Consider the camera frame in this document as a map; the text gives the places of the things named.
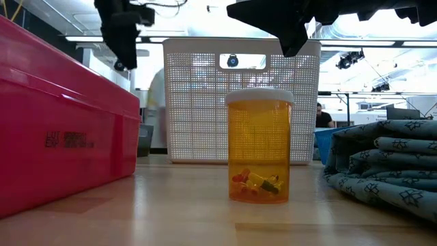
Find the blue patterned hospital gown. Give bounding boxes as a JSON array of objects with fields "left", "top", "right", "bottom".
[{"left": 322, "top": 119, "right": 437, "bottom": 225}]

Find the dark background monitor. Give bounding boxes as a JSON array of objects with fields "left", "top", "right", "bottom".
[{"left": 386, "top": 107, "right": 421, "bottom": 121}]

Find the person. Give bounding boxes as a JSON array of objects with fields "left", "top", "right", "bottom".
[
  {"left": 146, "top": 68, "right": 168, "bottom": 150},
  {"left": 315, "top": 102, "right": 335, "bottom": 129}
]

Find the small blue plastic basket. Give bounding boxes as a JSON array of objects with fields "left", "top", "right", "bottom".
[{"left": 313, "top": 124, "right": 359, "bottom": 165}]

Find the white perforated plastic basket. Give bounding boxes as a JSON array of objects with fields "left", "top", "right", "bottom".
[{"left": 162, "top": 37, "right": 322, "bottom": 166}]

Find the black track spotlight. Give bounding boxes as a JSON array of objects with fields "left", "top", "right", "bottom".
[
  {"left": 336, "top": 50, "right": 365, "bottom": 70},
  {"left": 371, "top": 81, "right": 391, "bottom": 93}
]

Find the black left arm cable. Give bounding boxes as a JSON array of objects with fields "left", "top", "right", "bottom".
[{"left": 129, "top": 0, "right": 188, "bottom": 10}]

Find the red first aid kit case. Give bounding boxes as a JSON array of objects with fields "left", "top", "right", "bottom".
[{"left": 0, "top": 15, "right": 143, "bottom": 219}]

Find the orange pill bottle white cap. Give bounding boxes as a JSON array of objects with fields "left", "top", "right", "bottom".
[{"left": 225, "top": 87, "right": 295, "bottom": 205}]

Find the background table black leg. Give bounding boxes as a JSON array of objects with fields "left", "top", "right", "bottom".
[{"left": 317, "top": 90, "right": 352, "bottom": 127}]

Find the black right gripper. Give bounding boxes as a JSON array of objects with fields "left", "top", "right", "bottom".
[{"left": 309, "top": 0, "right": 437, "bottom": 27}]

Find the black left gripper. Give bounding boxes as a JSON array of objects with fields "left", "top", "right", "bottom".
[{"left": 94, "top": 0, "right": 156, "bottom": 71}]

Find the grey plastic bin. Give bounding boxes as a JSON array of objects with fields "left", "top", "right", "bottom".
[{"left": 137, "top": 123, "right": 154, "bottom": 157}]

